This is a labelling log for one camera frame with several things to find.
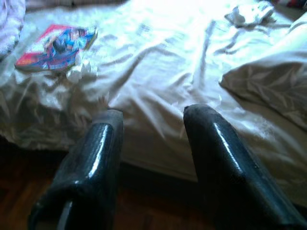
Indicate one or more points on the colourful manga comic book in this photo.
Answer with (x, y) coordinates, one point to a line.
(57, 48)

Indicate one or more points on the pink cartoon print blanket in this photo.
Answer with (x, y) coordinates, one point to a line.
(9, 24)

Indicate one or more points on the beige floral bed sheet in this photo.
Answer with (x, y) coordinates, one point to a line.
(156, 72)

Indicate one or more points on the beige floral duvet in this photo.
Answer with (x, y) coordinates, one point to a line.
(268, 83)

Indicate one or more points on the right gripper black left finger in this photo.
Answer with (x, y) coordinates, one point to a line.
(91, 167)

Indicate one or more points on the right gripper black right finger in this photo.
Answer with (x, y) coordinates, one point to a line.
(220, 167)

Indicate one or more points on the white crumpled cloth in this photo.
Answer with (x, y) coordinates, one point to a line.
(249, 13)

